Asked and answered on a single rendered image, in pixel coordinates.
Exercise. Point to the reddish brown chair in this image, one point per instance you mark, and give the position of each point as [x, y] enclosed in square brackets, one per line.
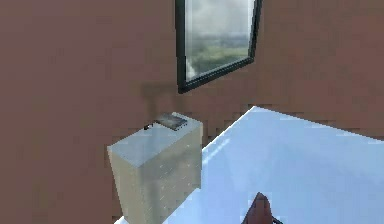
[259, 210]

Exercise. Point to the dark grey laptop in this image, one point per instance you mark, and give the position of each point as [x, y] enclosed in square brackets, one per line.
[171, 121]

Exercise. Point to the small black object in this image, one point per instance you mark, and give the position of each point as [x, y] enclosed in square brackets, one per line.
[147, 126]

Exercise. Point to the cream chest of drawers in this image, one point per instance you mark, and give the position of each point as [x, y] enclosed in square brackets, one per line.
[160, 166]

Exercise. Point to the black framed window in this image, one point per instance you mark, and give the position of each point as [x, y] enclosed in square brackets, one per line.
[216, 40]

